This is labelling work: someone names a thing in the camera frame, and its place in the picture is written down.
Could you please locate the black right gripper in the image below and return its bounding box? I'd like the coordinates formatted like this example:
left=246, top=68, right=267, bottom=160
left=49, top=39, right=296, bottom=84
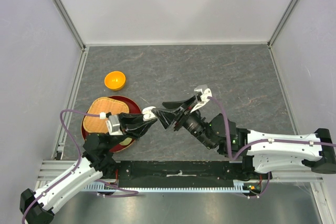
left=151, top=95, right=215, bottom=150

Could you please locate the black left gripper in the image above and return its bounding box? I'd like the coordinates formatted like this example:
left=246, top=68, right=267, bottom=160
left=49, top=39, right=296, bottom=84
left=105, top=111, right=158, bottom=150

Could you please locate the white oval charging case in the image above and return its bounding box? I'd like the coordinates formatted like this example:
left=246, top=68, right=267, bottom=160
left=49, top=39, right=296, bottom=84
left=142, top=106, right=156, bottom=121

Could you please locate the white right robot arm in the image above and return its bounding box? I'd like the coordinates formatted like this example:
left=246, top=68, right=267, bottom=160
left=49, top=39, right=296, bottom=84
left=151, top=95, right=335, bottom=179

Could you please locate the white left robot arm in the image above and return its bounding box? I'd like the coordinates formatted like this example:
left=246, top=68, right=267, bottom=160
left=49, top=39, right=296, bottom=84
left=19, top=112, right=158, bottom=223

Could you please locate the dark red round tray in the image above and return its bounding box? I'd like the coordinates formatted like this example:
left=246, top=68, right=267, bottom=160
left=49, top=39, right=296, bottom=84
left=81, top=95, right=141, bottom=140

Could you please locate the pale green mug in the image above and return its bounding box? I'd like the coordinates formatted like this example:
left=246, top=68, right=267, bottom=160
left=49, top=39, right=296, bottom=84
left=119, top=137, right=133, bottom=146

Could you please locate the woven bamboo tray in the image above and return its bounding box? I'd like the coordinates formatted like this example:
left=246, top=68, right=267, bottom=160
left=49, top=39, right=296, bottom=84
left=82, top=97, right=129, bottom=133

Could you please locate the orange plastic bowl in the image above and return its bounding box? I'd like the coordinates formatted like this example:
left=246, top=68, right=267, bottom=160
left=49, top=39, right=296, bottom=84
left=104, top=71, right=126, bottom=91

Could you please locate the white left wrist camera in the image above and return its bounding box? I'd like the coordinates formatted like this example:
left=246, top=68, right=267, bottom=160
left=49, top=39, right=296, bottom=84
left=99, top=112, right=123, bottom=135

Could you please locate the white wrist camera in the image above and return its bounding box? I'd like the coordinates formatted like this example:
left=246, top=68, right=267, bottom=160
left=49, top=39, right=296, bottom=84
left=191, top=84, right=212, bottom=113
left=99, top=112, right=123, bottom=135

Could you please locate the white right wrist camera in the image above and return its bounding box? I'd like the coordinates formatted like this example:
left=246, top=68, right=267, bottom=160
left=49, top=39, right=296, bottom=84
left=191, top=84, right=212, bottom=113

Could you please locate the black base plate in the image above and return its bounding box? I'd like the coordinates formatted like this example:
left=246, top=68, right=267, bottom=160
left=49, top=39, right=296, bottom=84
left=102, top=161, right=272, bottom=188

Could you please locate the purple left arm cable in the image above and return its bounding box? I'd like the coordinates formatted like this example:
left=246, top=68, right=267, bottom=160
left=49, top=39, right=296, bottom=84
left=20, top=109, right=140, bottom=224

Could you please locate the slotted cable duct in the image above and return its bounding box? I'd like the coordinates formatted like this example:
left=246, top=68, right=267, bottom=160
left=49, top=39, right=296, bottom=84
left=82, top=181, right=258, bottom=194

